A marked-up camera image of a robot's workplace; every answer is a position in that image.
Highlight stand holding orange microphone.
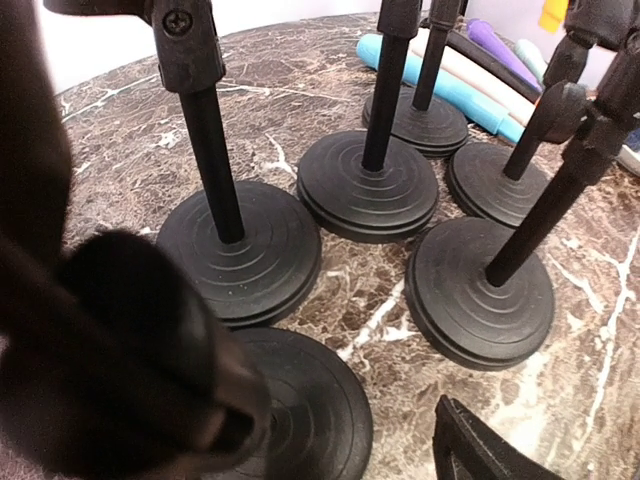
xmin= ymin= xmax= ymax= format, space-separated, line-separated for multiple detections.
xmin=0 ymin=0 xmax=375 ymax=480

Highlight orange toy microphone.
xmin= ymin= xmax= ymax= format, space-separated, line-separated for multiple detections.
xmin=538 ymin=0 xmax=569 ymax=34

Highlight black microphone stand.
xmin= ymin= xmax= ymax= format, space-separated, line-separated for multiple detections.
xmin=445 ymin=0 xmax=601 ymax=230

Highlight cream white toy microphone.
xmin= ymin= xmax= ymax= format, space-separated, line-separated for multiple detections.
xmin=435 ymin=47 xmax=535 ymax=126

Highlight mint green toy microphone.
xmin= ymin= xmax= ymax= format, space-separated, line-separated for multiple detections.
xmin=514 ymin=39 xmax=548 ymax=86

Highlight stand holding purple microphone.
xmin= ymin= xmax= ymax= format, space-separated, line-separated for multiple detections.
xmin=297 ymin=1 xmax=438 ymax=244

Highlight stand holding cream microphone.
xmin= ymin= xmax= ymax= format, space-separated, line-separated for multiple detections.
xmin=405 ymin=25 xmax=639 ymax=370

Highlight light blue toy microphone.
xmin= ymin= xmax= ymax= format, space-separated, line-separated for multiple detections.
xmin=356 ymin=34 xmax=524 ymax=144

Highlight stand holding green microphone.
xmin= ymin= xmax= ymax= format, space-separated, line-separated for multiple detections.
xmin=44 ymin=1 xmax=322 ymax=329

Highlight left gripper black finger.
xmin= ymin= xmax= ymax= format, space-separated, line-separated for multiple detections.
xmin=432 ymin=395 xmax=559 ymax=479

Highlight stand holding blue microphone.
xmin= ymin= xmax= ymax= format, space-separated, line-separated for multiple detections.
xmin=364 ymin=1 xmax=468 ymax=168

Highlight black microphone orange ring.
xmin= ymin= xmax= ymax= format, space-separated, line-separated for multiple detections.
xmin=419 ymin=17 xmax=544 ymax=104

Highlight purple toy microphone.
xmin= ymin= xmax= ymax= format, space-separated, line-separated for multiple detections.
xmin=467 ymin=19 xmax=541 ymax=91

